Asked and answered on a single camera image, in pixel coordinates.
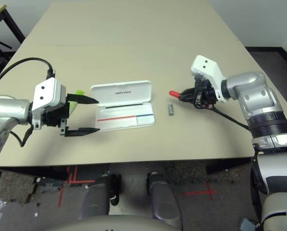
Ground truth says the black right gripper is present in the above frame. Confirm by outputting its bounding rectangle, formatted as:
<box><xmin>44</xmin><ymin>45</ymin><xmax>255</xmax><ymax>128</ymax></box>
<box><xmin>179</xmin><ymin>77</ymin><xmax>218</xmax><ymax>109</ymax></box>

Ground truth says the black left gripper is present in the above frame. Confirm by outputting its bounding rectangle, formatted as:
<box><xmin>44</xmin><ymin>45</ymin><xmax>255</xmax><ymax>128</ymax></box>
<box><xmin>42</xmin><ymin>94</ymin><xmax>100</xmax><ymax>137</ymax></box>

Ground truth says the green highlighter pen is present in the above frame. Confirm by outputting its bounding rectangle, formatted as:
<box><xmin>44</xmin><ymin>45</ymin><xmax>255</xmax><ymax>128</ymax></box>
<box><xmin>68</xmin><ymin>89</ymin><xmax>86</xmax><ymax>113</ymax></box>

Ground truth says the white plastic pencil case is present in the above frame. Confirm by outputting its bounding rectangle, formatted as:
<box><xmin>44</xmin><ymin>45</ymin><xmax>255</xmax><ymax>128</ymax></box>
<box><xmin>89</xmin><ymin>80</ymin><xmax>156</xmax><ymax>132</ymax></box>

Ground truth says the grey robot left leg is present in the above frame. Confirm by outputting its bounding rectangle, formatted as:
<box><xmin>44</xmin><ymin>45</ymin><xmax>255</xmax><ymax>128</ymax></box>
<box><xmin>78</xmin><ymin>172</ymin><xmax>122</xmax><ymax>220</ymax></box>

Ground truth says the grey robot leg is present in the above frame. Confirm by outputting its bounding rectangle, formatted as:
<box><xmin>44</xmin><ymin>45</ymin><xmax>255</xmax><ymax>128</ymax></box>
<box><xmin>78</xmin><ymin>172</ymin><xmax>122</xmax><ymax>220</ymax></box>
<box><xmin>147</xmin><ymin>172</ymin><xmax>182</xmax><ymax>223</ymax></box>

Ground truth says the grey robot right leg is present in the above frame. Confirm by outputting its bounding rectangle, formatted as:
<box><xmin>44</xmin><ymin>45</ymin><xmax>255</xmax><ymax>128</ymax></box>
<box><xmin>147</xmin><ymin>172</ymin><xmax>182</xmax><ymax>223</ymax></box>

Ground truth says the beige robot torso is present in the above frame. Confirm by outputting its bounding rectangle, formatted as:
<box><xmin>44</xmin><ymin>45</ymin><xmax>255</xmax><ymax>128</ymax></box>
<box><xmin>46</xmin><ymin>215</ymin><xmax>182</xmax><ymax>231</ymax></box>

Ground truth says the small grey blue box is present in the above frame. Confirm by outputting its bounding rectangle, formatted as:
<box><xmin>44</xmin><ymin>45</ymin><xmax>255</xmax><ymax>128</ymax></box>
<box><xmin>239</xmin><ymin>216</ymin><xmax>262</xmax><ymax>231</ymax></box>

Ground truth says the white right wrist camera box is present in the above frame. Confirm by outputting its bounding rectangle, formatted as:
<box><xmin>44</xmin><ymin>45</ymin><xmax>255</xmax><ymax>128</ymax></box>
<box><xmin>190</xmin><ymin>55</ymin><xmax>229</xmax><ymax>103</ymax></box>

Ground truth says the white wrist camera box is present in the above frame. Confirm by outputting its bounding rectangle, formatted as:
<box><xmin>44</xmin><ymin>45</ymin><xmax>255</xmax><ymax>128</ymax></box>
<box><xmin>190</xmin><ymin>55</ymin><xmax>229</xmax><ymax>103</ymax></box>
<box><xmin>31</xmin><ymin>77</ymin><xmax>67</xmax><ymax>130</ymax></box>

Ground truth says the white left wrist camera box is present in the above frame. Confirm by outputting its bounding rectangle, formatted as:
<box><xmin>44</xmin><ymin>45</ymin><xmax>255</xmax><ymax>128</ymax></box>
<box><xmin>31</xmin><ymin>77</ymin><xmax>67</xmax><ymax>130</ymax></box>

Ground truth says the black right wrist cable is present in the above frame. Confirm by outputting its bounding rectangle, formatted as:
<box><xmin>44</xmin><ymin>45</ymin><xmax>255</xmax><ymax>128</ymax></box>
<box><xmin>210</xmin><ymin>105</ymin><xmax>264</xmax><ymax>226</ymax></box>

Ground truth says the side table with black frame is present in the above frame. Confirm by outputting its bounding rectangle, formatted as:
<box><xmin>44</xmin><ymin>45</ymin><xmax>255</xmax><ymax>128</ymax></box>
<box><xmin>0</xmin><ymin>3</ymin><xmax>26</xmax><ymax>46</ymax></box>

